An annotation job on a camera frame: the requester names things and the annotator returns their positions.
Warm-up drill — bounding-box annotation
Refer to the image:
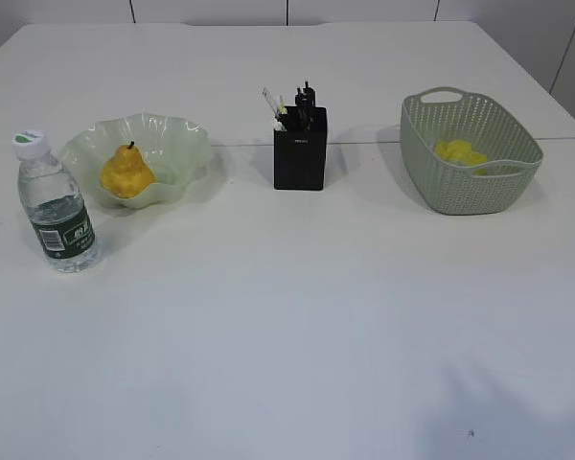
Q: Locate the yellow utility knife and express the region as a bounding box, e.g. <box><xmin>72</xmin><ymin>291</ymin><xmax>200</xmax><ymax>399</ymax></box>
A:
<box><xmin>279</xmin><ymin>96</ymin><xmax>288</xmax><ymax>115</ymax></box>

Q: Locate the black pen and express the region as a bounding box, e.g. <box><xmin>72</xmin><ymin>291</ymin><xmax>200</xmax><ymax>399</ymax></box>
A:
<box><xmin>303</xmin><ymin>80</ymin><xmax>315</xmax><ymax>130</ymax></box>
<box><xmin>295</xmin><ymin>87</ymin><xmax>310</xmax><ymax>130</ymax></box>
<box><xmin>279</xmin><ymin>112</ymin><xmax>296</xmax><ymax>131</ymax></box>

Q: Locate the green utility knife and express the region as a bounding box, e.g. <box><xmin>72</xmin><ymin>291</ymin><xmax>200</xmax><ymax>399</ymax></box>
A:
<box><xmin>272</xmin><ymin>118</ymin><xmax>288</xmax><ymax>132</ymax></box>

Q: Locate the black square pen holder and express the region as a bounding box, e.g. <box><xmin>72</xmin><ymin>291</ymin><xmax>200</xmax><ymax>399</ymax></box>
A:
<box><xmin>273</xmin><ymin>106</ymin><xmax>328</xmax><ymax>191</ymax></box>

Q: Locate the green woven plastic basket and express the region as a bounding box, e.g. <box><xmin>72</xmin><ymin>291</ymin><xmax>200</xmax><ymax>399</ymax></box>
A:
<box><xmin>400</xmin><ymin>87</ymin><xmax>543</xmax><ymax>216</ymax></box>

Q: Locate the transparent plastic ruler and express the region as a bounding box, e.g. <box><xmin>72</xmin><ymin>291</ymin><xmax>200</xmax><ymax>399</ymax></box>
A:
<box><xmin>262</xmin><ymin>87</ymin><xmax>284</xmax><ymax>120</ymax></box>

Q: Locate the green wavy glass plate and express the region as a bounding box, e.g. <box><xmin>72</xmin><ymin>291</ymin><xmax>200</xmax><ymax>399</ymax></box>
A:
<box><xmin>57</xmin><ymin>112</ymin><xmax>214</xmax><ymax>209</ymax></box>

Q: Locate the clear water bottle green label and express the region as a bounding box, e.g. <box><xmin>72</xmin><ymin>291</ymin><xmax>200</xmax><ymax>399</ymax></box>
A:
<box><xmin>11</xmin><ymin>129</ymin><xmax>100</xmax><ymax>273</ymax></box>

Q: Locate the yellow pear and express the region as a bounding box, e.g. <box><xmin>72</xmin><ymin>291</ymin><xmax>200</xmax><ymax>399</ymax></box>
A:
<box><xmin>100</xmin><ymin>141</ymin><xmax>156</xmax><ymax>199</ymax></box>

